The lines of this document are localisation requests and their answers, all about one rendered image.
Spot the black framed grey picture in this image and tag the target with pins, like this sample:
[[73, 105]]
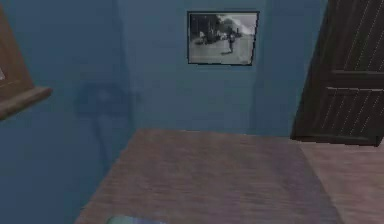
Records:
[[222, 38]]

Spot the pale grey-green flat object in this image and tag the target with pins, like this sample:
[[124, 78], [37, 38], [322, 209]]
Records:
[[133, 220]]

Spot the dark brown room door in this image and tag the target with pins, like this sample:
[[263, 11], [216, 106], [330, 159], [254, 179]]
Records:
[[346, 76]]

